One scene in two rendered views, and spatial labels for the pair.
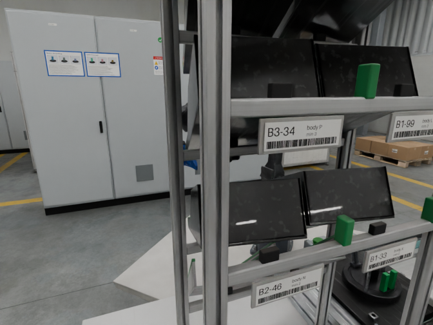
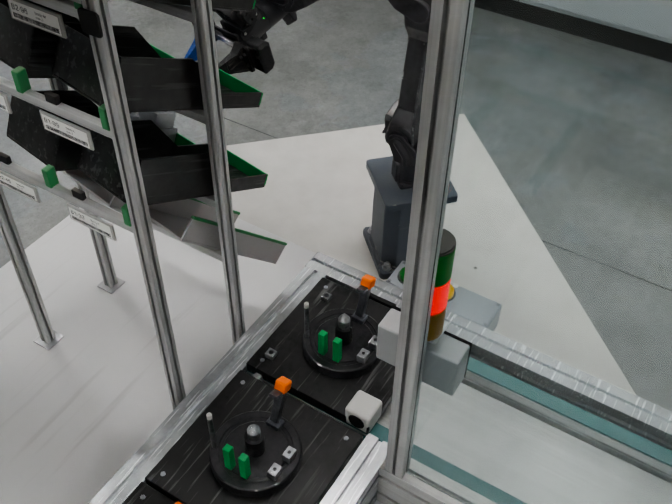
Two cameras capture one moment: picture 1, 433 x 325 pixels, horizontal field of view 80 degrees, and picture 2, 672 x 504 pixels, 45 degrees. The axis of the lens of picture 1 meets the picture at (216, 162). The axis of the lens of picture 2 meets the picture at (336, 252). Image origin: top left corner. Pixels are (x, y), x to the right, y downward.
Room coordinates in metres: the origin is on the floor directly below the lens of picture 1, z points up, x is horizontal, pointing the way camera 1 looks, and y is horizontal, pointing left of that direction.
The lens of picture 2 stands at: (0.01, -1.11, 2.07)
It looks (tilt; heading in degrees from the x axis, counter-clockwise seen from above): 44 degrees down; 51
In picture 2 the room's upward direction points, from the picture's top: 1 degrees clockwise
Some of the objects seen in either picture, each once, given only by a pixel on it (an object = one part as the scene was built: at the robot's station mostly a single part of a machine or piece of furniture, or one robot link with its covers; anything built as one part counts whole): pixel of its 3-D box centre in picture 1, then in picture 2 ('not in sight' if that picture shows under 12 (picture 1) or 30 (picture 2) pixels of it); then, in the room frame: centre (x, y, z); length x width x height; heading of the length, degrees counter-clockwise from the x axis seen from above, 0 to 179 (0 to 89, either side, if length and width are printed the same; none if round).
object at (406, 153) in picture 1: (391, 149); not in sight; (5.51, -3.85, 0.20); 1.20 x 0.80 x 0.41; 21
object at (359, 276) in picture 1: (370, 280); (343, 342); (0.58, -0.42, 0.98); 0.14 x 0.14 x 0.02
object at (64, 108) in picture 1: (71, 119); not in sight; (3.18, 1.79, 1.12); 0.80 x 0.54 x 2.25; 111
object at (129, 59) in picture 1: (133, 117); not in sight; (3.44, 1.10, 1.12); 0.94 x 0.54 x 2.25; 111
